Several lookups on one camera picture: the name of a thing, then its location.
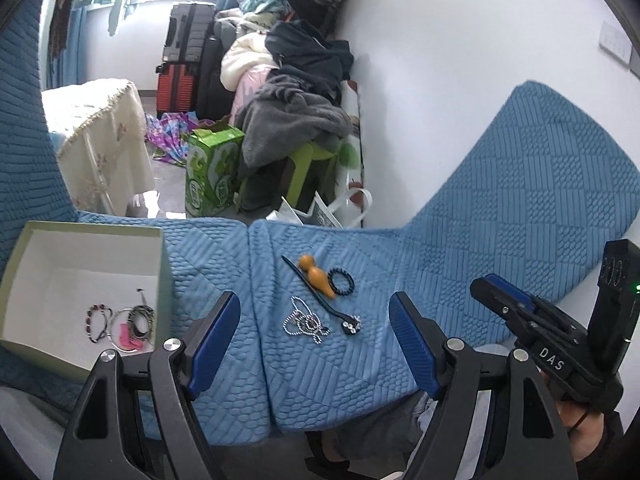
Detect plain black suitcase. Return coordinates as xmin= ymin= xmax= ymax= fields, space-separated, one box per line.
xmin=197 ymin=35 xmax=236 ymax=121

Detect green plastic stool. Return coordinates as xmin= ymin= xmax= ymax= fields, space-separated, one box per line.
xmin=240 ymin=142 xmax=346 ymax=213

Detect red suitcase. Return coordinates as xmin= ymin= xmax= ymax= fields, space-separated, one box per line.
xmin=156 ymin=62 xmax=201 ymax=113

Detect white tote bag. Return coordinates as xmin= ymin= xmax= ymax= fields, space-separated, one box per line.
xmin=265 ymin=189 xmax=373 ymax=230

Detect pink charm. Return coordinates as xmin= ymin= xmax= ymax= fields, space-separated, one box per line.
xmin=117 ymin=327 xmax=143 ymax=351

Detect silver ball chain necklace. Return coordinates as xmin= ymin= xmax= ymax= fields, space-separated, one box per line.
xmin=283 ymin=296 xmax=331 ymax=345

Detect pink cloth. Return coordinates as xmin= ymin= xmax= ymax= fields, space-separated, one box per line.
xmin=231 ymin=70 xmax=273 ymax=121

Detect green carton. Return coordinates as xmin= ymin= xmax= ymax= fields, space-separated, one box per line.
xmin=185 ymin=127 xmax=246 ymax=218

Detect white wall switch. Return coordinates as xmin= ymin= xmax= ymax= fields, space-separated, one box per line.
xmin=597 ymin=21 xmax=633 ymax=66

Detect grey fleece garment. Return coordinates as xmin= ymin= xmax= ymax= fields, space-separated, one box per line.
xmin=239 ymin=75 xmax=353 ymax=181

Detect dark navy garment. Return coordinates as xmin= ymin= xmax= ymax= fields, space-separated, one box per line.
xmin=265 ymin=20 xmax=355 ymax=96

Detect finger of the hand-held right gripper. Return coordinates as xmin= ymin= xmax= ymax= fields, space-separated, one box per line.
xmin=482 ymin=274 xmax=556 ymax=318
xmin=470 ymin=280 xmax=546 ymax=343

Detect green and white cardboard box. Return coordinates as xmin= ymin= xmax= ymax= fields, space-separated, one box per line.
xmin=0 ymin=220 xmax=173 ymax=383

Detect dark bead bracelet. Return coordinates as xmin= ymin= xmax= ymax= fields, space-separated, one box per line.
xmin=327 ymin=268 xmax=355 ymax=297

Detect blue sofa backrest cushion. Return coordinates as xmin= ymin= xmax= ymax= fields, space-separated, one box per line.
xmin=400 ymin=80 xmax=640 ymax=348

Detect apple print roll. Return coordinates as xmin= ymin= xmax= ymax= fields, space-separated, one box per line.
xmin=335 ymin=80 xmax=366 ymax=196

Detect cream coat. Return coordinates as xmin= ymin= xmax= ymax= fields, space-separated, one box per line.
xmin=220 ymin=32 xmax=278 ymax=93

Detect blue sofa seat cushion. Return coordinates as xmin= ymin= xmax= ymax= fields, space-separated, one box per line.
xmin=0 ymin=210 xmax=271 ymax=448
xmin=248 ymin=220 xmax=481 ymax=436

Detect black hair stick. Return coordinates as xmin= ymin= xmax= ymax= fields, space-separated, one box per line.
xmin=281 ymin=255 xmax=362 ymax=335

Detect orange gourd pendant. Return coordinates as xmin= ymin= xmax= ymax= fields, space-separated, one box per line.
xmin=298 ymin=254 xmax=337 ymax=300

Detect blue sofa armrest cushion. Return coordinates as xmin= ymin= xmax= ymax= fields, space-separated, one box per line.
xmin=0 ymin=0 xmax=78 ymax=271

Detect red and black beaded bracelet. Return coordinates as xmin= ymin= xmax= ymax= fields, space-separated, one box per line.
xmin=86 ymin=304 xmax=113 ymax=343

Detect silver bangle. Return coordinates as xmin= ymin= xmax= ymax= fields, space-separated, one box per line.
xmin=111 ymin=308 xmax=151 ymax=353

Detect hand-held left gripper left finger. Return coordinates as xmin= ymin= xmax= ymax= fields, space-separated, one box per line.
xmin=52 ymin=290 xmax=242 ymax=480

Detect dark cord bracelets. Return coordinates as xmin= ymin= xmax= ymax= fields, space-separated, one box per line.
xmin=127 ymin=305 xmax=155 ymax=340

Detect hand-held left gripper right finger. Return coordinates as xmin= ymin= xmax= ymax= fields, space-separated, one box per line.
xmin=389 ymin=291 xmax=578 ymax=480

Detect colourful purple cloth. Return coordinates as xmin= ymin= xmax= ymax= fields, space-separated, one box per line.
xmin=145 ymin=112 xmax=231 ymax=166

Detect table with cream tablecloth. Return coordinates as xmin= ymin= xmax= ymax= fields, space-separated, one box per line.
xmin=41 ymin=78 xmax=157 ymax=216

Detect person's right hand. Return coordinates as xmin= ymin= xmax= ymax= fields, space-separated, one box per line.
xmin=555 ymin=400 xmax=608 ymax=463

